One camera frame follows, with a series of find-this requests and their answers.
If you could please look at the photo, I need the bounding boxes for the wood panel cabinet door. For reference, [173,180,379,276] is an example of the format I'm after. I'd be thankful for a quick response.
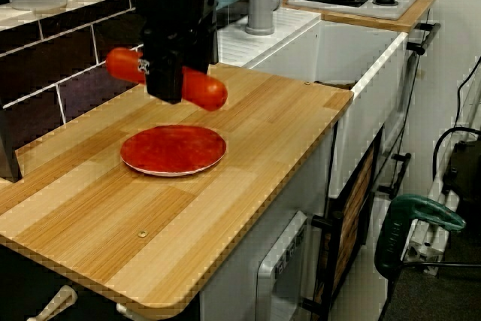
[311,127,385,313]

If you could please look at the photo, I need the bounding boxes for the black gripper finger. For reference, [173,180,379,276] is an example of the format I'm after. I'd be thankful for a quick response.
[145,53,185,106]
[183,1,219,74]

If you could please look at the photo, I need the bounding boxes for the red toy sausage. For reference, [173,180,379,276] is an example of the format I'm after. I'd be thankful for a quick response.
[105,47,229,112]

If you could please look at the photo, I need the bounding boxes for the red round plate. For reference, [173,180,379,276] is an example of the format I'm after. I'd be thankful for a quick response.
[119,124,228,178]

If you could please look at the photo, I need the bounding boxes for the dark equipment box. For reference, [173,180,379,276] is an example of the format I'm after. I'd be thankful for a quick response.
[441,140,481,211]

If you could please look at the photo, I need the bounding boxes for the thin black cable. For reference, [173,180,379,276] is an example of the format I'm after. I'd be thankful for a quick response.
[452,56,481,129]

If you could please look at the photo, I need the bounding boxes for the wooden stove counter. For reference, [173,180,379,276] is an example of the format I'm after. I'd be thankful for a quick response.
[281,0,443,33]

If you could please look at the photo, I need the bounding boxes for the black bar handle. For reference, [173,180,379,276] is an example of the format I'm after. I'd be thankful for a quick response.
[377,152,413,198]
[404,22,441,56]

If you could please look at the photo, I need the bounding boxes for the green power tool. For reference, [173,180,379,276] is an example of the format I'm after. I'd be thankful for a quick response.
[374,193,467,277]

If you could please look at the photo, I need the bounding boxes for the thin black rod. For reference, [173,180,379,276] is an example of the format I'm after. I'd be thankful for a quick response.
[383,259,481,321]

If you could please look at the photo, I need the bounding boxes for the white toy sink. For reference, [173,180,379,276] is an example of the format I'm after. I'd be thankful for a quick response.
[217,7,410,198]

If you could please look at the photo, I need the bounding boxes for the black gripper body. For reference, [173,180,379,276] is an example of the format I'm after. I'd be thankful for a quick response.
[135,0,219,56]

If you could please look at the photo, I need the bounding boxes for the thick black cable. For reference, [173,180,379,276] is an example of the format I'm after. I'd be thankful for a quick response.
[431,125,481,175]

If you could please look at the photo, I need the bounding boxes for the aluminium extrusion rail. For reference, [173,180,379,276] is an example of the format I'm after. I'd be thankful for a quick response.
[404,170,464,276]

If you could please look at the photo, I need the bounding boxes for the grey dishwasher front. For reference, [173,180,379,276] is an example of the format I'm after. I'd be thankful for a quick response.
[256,210,310,321]

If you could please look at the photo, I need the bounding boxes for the white lever handle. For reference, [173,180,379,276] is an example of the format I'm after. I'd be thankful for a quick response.
[26,285,78,321]

